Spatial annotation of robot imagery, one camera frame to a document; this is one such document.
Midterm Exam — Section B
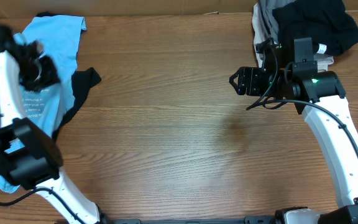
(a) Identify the grey folded garment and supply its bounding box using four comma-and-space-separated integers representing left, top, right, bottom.
257, 0, 295, 44

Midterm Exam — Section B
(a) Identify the black t-shirt on left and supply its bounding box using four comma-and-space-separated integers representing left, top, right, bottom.
34, 12, 101, 139

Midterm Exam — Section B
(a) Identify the black folded garment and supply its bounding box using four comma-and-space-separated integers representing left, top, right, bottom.
272, 0, 358, 56

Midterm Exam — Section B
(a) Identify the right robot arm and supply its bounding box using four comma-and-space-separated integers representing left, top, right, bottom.
229, 37, 358, 223

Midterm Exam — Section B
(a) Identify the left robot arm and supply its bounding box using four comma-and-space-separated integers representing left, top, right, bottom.
0, 24, 110, 223

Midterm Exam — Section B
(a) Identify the beige folded garment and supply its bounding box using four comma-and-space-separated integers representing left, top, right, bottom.
252, 3, 334, 72

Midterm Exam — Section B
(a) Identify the light blue printed t-shirt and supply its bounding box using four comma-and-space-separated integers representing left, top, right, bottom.
0, 14, 88, 194

